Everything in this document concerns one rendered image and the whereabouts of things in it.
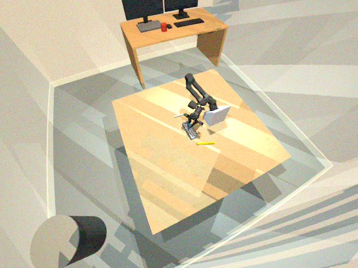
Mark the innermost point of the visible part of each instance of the keyboard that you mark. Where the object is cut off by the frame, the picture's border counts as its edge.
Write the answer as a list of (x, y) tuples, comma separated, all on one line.
[(190, 132)]

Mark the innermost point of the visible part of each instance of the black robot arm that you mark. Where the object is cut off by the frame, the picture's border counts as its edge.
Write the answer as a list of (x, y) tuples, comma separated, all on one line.
[(202, 101)]

